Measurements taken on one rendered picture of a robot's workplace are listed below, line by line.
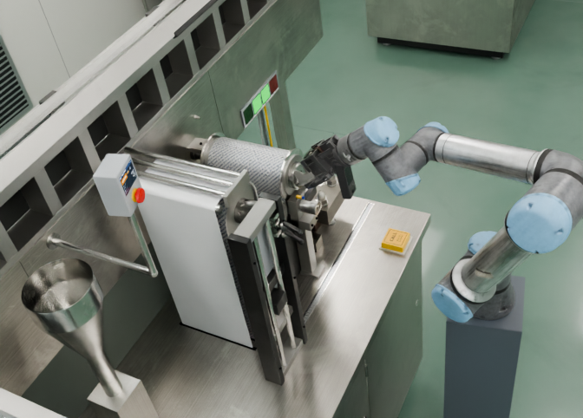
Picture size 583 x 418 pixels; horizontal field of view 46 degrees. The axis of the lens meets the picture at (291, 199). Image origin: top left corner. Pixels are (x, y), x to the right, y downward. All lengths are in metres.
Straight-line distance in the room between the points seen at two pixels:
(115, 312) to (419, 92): 2.91
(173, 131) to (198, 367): 0.66
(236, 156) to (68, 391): 0.76
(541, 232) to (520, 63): 3.31
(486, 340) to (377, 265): 0.38
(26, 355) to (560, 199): 1.22
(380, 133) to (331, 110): 2.71
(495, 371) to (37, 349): 1.25
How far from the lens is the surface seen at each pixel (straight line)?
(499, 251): 1.59
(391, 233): 2.18
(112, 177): 1.30
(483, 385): 2.21
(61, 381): 1.89
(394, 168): 1.66
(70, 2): 4.99
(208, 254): 1.73
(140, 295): 2.03
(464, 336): 2.03
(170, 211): 1.68
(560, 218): 1.45
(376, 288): 2.06
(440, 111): 4.26
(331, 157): 1.76
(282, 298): 1.72
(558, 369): 3.04
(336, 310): 2.02
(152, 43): 1.17
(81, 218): 1.75
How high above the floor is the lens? 2.47
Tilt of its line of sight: 42 degrees down
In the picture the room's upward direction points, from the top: 10 degrees counter-clockwise
